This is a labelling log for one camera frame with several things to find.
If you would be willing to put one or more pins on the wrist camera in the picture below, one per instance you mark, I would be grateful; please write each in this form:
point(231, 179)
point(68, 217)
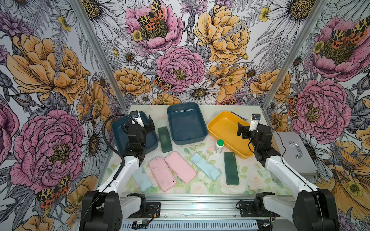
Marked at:
point(255, 120)
point(136, 116)

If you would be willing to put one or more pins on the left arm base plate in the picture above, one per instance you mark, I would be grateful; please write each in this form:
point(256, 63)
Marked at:
point(151, 210)

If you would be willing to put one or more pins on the pink pencil case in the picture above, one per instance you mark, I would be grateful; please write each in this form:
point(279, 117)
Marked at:
point(180, 167)
point(162, 173)

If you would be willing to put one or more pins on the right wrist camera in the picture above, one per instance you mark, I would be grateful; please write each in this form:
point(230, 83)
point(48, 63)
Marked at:
point(255, 120)

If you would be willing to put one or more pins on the blue pen behind tray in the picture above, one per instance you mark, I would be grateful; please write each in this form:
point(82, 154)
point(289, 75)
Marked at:
point(239, 116)

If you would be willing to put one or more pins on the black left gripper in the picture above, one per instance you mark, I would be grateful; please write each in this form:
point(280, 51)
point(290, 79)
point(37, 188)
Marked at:
point(150, 125)

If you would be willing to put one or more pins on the small circuit board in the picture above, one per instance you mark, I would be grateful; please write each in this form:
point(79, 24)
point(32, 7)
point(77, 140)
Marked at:
point(139, 224)

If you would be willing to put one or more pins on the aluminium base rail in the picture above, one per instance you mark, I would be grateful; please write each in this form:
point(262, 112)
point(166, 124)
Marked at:
point(192, 205)

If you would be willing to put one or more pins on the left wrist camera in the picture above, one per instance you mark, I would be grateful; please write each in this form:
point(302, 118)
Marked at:
point(136, 116)

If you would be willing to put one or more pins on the dark teal tray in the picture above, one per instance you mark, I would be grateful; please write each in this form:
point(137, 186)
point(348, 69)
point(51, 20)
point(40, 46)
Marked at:
point(121, 138)
point(186, 123)

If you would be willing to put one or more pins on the light blue case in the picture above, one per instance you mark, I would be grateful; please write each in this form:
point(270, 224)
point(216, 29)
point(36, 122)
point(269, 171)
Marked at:
point(142, 179)
point(208, 169)

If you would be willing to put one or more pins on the silver metal case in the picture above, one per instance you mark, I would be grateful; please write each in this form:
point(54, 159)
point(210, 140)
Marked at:
point(296, 154)

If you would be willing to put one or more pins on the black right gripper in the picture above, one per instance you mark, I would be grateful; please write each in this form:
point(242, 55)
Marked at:
point(245, 129)

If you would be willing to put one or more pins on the yellow plastic tray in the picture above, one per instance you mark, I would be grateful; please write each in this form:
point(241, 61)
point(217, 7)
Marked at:
point(225, 126)

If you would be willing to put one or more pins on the white bottle green cap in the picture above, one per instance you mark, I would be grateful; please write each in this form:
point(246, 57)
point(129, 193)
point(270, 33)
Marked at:
point(219, 146)

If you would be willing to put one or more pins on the dark green case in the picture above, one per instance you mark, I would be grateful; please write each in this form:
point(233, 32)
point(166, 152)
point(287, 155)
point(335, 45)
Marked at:
point(231, 169)
point(165, 139)

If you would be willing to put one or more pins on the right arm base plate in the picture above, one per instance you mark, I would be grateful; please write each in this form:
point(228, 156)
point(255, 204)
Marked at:
point(247, 209)

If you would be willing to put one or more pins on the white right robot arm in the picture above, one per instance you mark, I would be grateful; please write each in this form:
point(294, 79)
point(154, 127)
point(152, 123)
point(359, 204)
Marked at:
point(314, 209)

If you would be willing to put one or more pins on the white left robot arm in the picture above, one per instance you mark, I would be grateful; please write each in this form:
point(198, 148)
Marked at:
point(102, 209)

